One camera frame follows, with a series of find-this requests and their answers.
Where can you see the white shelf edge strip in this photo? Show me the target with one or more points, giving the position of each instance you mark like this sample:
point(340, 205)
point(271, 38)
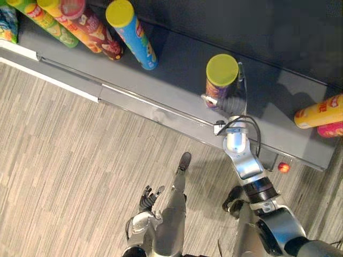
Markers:
point(51, 77)

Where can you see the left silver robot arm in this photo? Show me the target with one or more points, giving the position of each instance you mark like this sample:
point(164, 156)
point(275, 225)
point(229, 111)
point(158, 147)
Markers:
point(140, 227)

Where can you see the right dark robot foot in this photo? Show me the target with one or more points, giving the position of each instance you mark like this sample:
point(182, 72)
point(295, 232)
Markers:
point(232, 199)

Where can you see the right silver robot leg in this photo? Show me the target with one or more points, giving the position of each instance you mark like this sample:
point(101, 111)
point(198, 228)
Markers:
point(245, 235)

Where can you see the dark red chips can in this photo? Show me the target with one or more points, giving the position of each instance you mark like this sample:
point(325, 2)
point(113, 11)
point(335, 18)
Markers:
point(100, 34)

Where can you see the blue chips can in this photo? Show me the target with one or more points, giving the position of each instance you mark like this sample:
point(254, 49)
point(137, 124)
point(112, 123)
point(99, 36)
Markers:
point(134, 34)

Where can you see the pink chips can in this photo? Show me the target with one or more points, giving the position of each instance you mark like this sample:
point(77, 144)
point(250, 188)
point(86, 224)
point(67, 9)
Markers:
point(332, 131)

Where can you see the purple chips can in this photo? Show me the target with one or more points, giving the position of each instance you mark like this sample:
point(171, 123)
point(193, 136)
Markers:
point(220, 80)

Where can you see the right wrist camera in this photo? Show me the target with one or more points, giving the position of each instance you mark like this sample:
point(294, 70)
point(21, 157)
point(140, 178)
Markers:
point(219, 128)

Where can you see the orange chips can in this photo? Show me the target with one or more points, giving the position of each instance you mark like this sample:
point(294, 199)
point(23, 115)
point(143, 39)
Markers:
point(71, 26)

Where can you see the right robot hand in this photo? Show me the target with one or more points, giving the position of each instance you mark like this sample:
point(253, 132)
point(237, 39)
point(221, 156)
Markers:
point(232, 105)

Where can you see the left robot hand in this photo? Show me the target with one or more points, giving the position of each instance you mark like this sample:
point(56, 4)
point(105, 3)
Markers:
point(147, 201)

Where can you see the dark grey shelf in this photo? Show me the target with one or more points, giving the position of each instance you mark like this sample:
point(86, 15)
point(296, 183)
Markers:
point(182, 69)

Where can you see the dark robot foot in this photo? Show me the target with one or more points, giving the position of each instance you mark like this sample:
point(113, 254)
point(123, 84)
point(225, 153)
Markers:
point(185, 161)
point(232, 199)

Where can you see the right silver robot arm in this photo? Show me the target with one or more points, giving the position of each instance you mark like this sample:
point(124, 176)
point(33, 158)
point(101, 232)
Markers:
point(247, 163)

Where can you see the left dark robot foot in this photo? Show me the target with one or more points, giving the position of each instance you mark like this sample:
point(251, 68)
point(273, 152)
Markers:
point(185, 161)

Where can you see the yellow chips can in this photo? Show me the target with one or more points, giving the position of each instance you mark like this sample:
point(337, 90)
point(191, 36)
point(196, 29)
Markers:
point(319, 112)

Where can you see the green blue chips bag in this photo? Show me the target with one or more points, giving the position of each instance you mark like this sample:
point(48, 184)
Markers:
point(7, 25)

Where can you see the green chips can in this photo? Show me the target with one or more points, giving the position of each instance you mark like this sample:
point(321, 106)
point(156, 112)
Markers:
point(49, 24)

